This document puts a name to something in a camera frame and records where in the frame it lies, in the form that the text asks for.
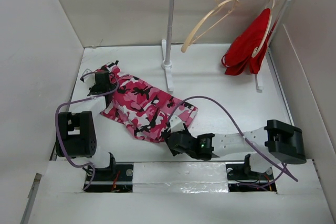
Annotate pink camouflage trousers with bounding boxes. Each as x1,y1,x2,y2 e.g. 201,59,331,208
98,62,198,143

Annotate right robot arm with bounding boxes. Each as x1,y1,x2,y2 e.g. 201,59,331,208
164,118,307,179

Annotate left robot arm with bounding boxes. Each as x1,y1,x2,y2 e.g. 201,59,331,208
55,70,119,177

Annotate wooden hanger with red garment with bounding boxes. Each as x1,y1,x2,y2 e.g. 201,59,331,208
250,0,289,58

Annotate silver tape strip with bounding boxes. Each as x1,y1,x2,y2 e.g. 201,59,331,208
132,162,229,194

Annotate red garment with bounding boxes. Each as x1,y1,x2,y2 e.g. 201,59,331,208
221,8,271,76

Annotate white clothes rack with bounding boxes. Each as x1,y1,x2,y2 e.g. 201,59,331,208
161,0,292,93

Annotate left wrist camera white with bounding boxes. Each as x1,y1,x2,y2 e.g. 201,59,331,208
80,69,95,87

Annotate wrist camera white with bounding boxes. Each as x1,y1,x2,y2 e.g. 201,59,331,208
169,115,185,133
80,69,95,87

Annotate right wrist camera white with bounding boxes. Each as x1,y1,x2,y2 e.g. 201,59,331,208
169,115,185,133

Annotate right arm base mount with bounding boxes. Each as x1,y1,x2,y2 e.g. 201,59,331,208
225,154,277,193

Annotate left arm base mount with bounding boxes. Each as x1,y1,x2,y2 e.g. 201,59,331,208
83,153,134,193

